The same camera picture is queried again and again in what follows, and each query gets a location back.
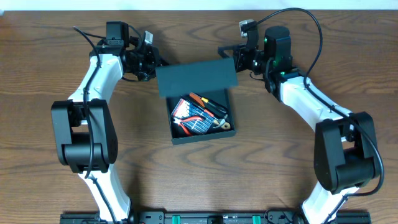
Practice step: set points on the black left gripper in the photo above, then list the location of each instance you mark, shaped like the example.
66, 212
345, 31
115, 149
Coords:
152, 61

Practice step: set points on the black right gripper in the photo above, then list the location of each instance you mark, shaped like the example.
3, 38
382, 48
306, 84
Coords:
229, 48

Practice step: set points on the black gift box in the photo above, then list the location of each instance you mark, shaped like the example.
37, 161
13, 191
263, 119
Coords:
210, 79

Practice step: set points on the blue precision screwdriver set case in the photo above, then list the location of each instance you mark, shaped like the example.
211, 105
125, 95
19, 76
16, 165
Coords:
186, 109

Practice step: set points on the black handled screwdriver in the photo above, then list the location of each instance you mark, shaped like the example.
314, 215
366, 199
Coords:
207, 103

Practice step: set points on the red handled cutting pliers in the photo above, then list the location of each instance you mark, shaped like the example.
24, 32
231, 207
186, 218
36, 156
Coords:
189, 125

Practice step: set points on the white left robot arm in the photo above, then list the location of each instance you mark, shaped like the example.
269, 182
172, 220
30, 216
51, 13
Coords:
85, 137

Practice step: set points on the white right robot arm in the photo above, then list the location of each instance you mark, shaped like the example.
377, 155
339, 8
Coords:
346, 157

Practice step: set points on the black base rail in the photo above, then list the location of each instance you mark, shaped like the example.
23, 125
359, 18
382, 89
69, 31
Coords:
271, 216

